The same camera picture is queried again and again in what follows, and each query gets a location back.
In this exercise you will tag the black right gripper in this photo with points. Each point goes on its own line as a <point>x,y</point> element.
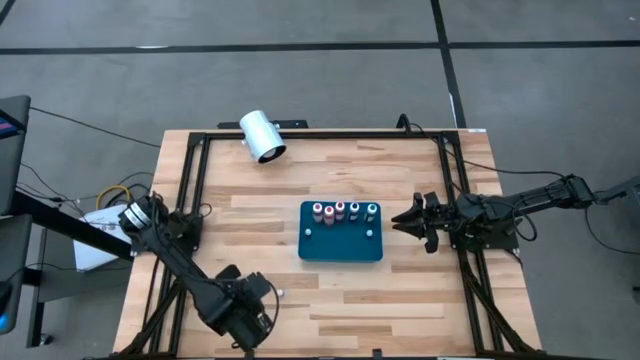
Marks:
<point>447,217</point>

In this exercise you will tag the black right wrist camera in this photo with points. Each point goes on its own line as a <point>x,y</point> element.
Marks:
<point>431,242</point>

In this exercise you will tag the flat black bar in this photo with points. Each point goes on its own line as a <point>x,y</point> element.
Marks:
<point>295,123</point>

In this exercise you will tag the black metal table frame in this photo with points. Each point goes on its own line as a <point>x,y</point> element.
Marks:
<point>325,135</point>

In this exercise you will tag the grey stand leg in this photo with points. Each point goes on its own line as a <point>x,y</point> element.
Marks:
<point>622,190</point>

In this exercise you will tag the dark grey panel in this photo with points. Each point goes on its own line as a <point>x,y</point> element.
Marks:
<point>12,275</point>
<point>12,150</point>

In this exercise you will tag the blue plastic tray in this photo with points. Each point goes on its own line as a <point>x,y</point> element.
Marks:
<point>340,247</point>

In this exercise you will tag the pink cap food coloring bottle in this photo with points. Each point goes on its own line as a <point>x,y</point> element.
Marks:
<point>317,207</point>

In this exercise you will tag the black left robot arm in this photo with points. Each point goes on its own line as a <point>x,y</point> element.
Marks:
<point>175,260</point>

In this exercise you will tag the white cylindrical lamp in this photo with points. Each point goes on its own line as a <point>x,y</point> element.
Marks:
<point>260,132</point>

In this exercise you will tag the black cap food coloring bottle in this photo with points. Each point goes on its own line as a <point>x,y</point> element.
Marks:
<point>354,206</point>

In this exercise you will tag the red cap food coloring bottle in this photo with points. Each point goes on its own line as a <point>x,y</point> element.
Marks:
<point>340,205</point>

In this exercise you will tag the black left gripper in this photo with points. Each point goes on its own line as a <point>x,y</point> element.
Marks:
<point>257,295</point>

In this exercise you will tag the white paper box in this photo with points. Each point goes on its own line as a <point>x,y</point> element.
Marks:
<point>95,250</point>

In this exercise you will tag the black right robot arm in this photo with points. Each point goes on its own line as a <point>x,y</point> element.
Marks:
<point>530,197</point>

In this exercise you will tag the black metal stand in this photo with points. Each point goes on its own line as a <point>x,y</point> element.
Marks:
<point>60,222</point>

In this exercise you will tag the orange cap food coloring bottle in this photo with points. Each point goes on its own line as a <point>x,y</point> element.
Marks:
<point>328,211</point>

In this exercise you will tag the green cap food coloring bottle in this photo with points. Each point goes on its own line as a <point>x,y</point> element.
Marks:
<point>371,207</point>

